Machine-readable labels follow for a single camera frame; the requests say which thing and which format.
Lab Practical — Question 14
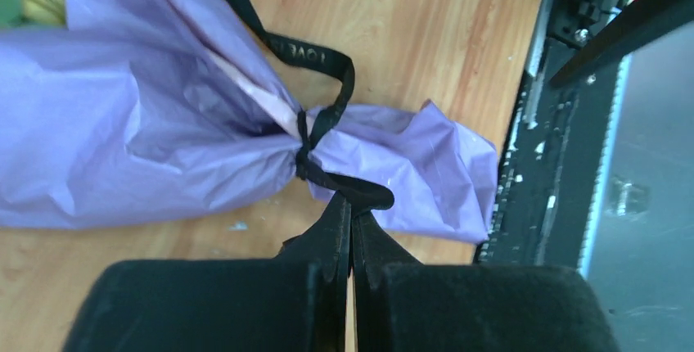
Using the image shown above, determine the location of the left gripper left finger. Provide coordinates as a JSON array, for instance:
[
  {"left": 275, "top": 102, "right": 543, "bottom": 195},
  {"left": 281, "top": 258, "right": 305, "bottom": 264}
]
[{"left": 64, "top": 195, "right": 351, "bottom": 351}]

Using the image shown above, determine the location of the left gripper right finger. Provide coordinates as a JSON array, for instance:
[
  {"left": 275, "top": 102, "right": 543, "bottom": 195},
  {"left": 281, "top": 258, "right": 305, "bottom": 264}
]
[{"left": 351, "top": 214, "right": 619, "bottom": 351}]

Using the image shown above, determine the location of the black strap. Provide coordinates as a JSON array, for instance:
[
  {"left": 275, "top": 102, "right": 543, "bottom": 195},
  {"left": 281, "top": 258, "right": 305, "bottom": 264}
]
[{"left": 205, "top": 0, "right": 396, "bottom": 212}]

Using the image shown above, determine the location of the pink wrapping paper sheet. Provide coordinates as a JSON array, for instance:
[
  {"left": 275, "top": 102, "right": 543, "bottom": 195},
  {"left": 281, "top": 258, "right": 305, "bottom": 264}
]
[{"left": 1, "top": 0, "right": 497, "bottom": 244}]

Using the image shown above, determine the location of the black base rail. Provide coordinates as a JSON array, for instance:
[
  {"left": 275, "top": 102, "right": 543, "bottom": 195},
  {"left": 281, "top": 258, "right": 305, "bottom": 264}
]
[{"left": 474, "top": 0, "right": 693, "bottom": 274}]

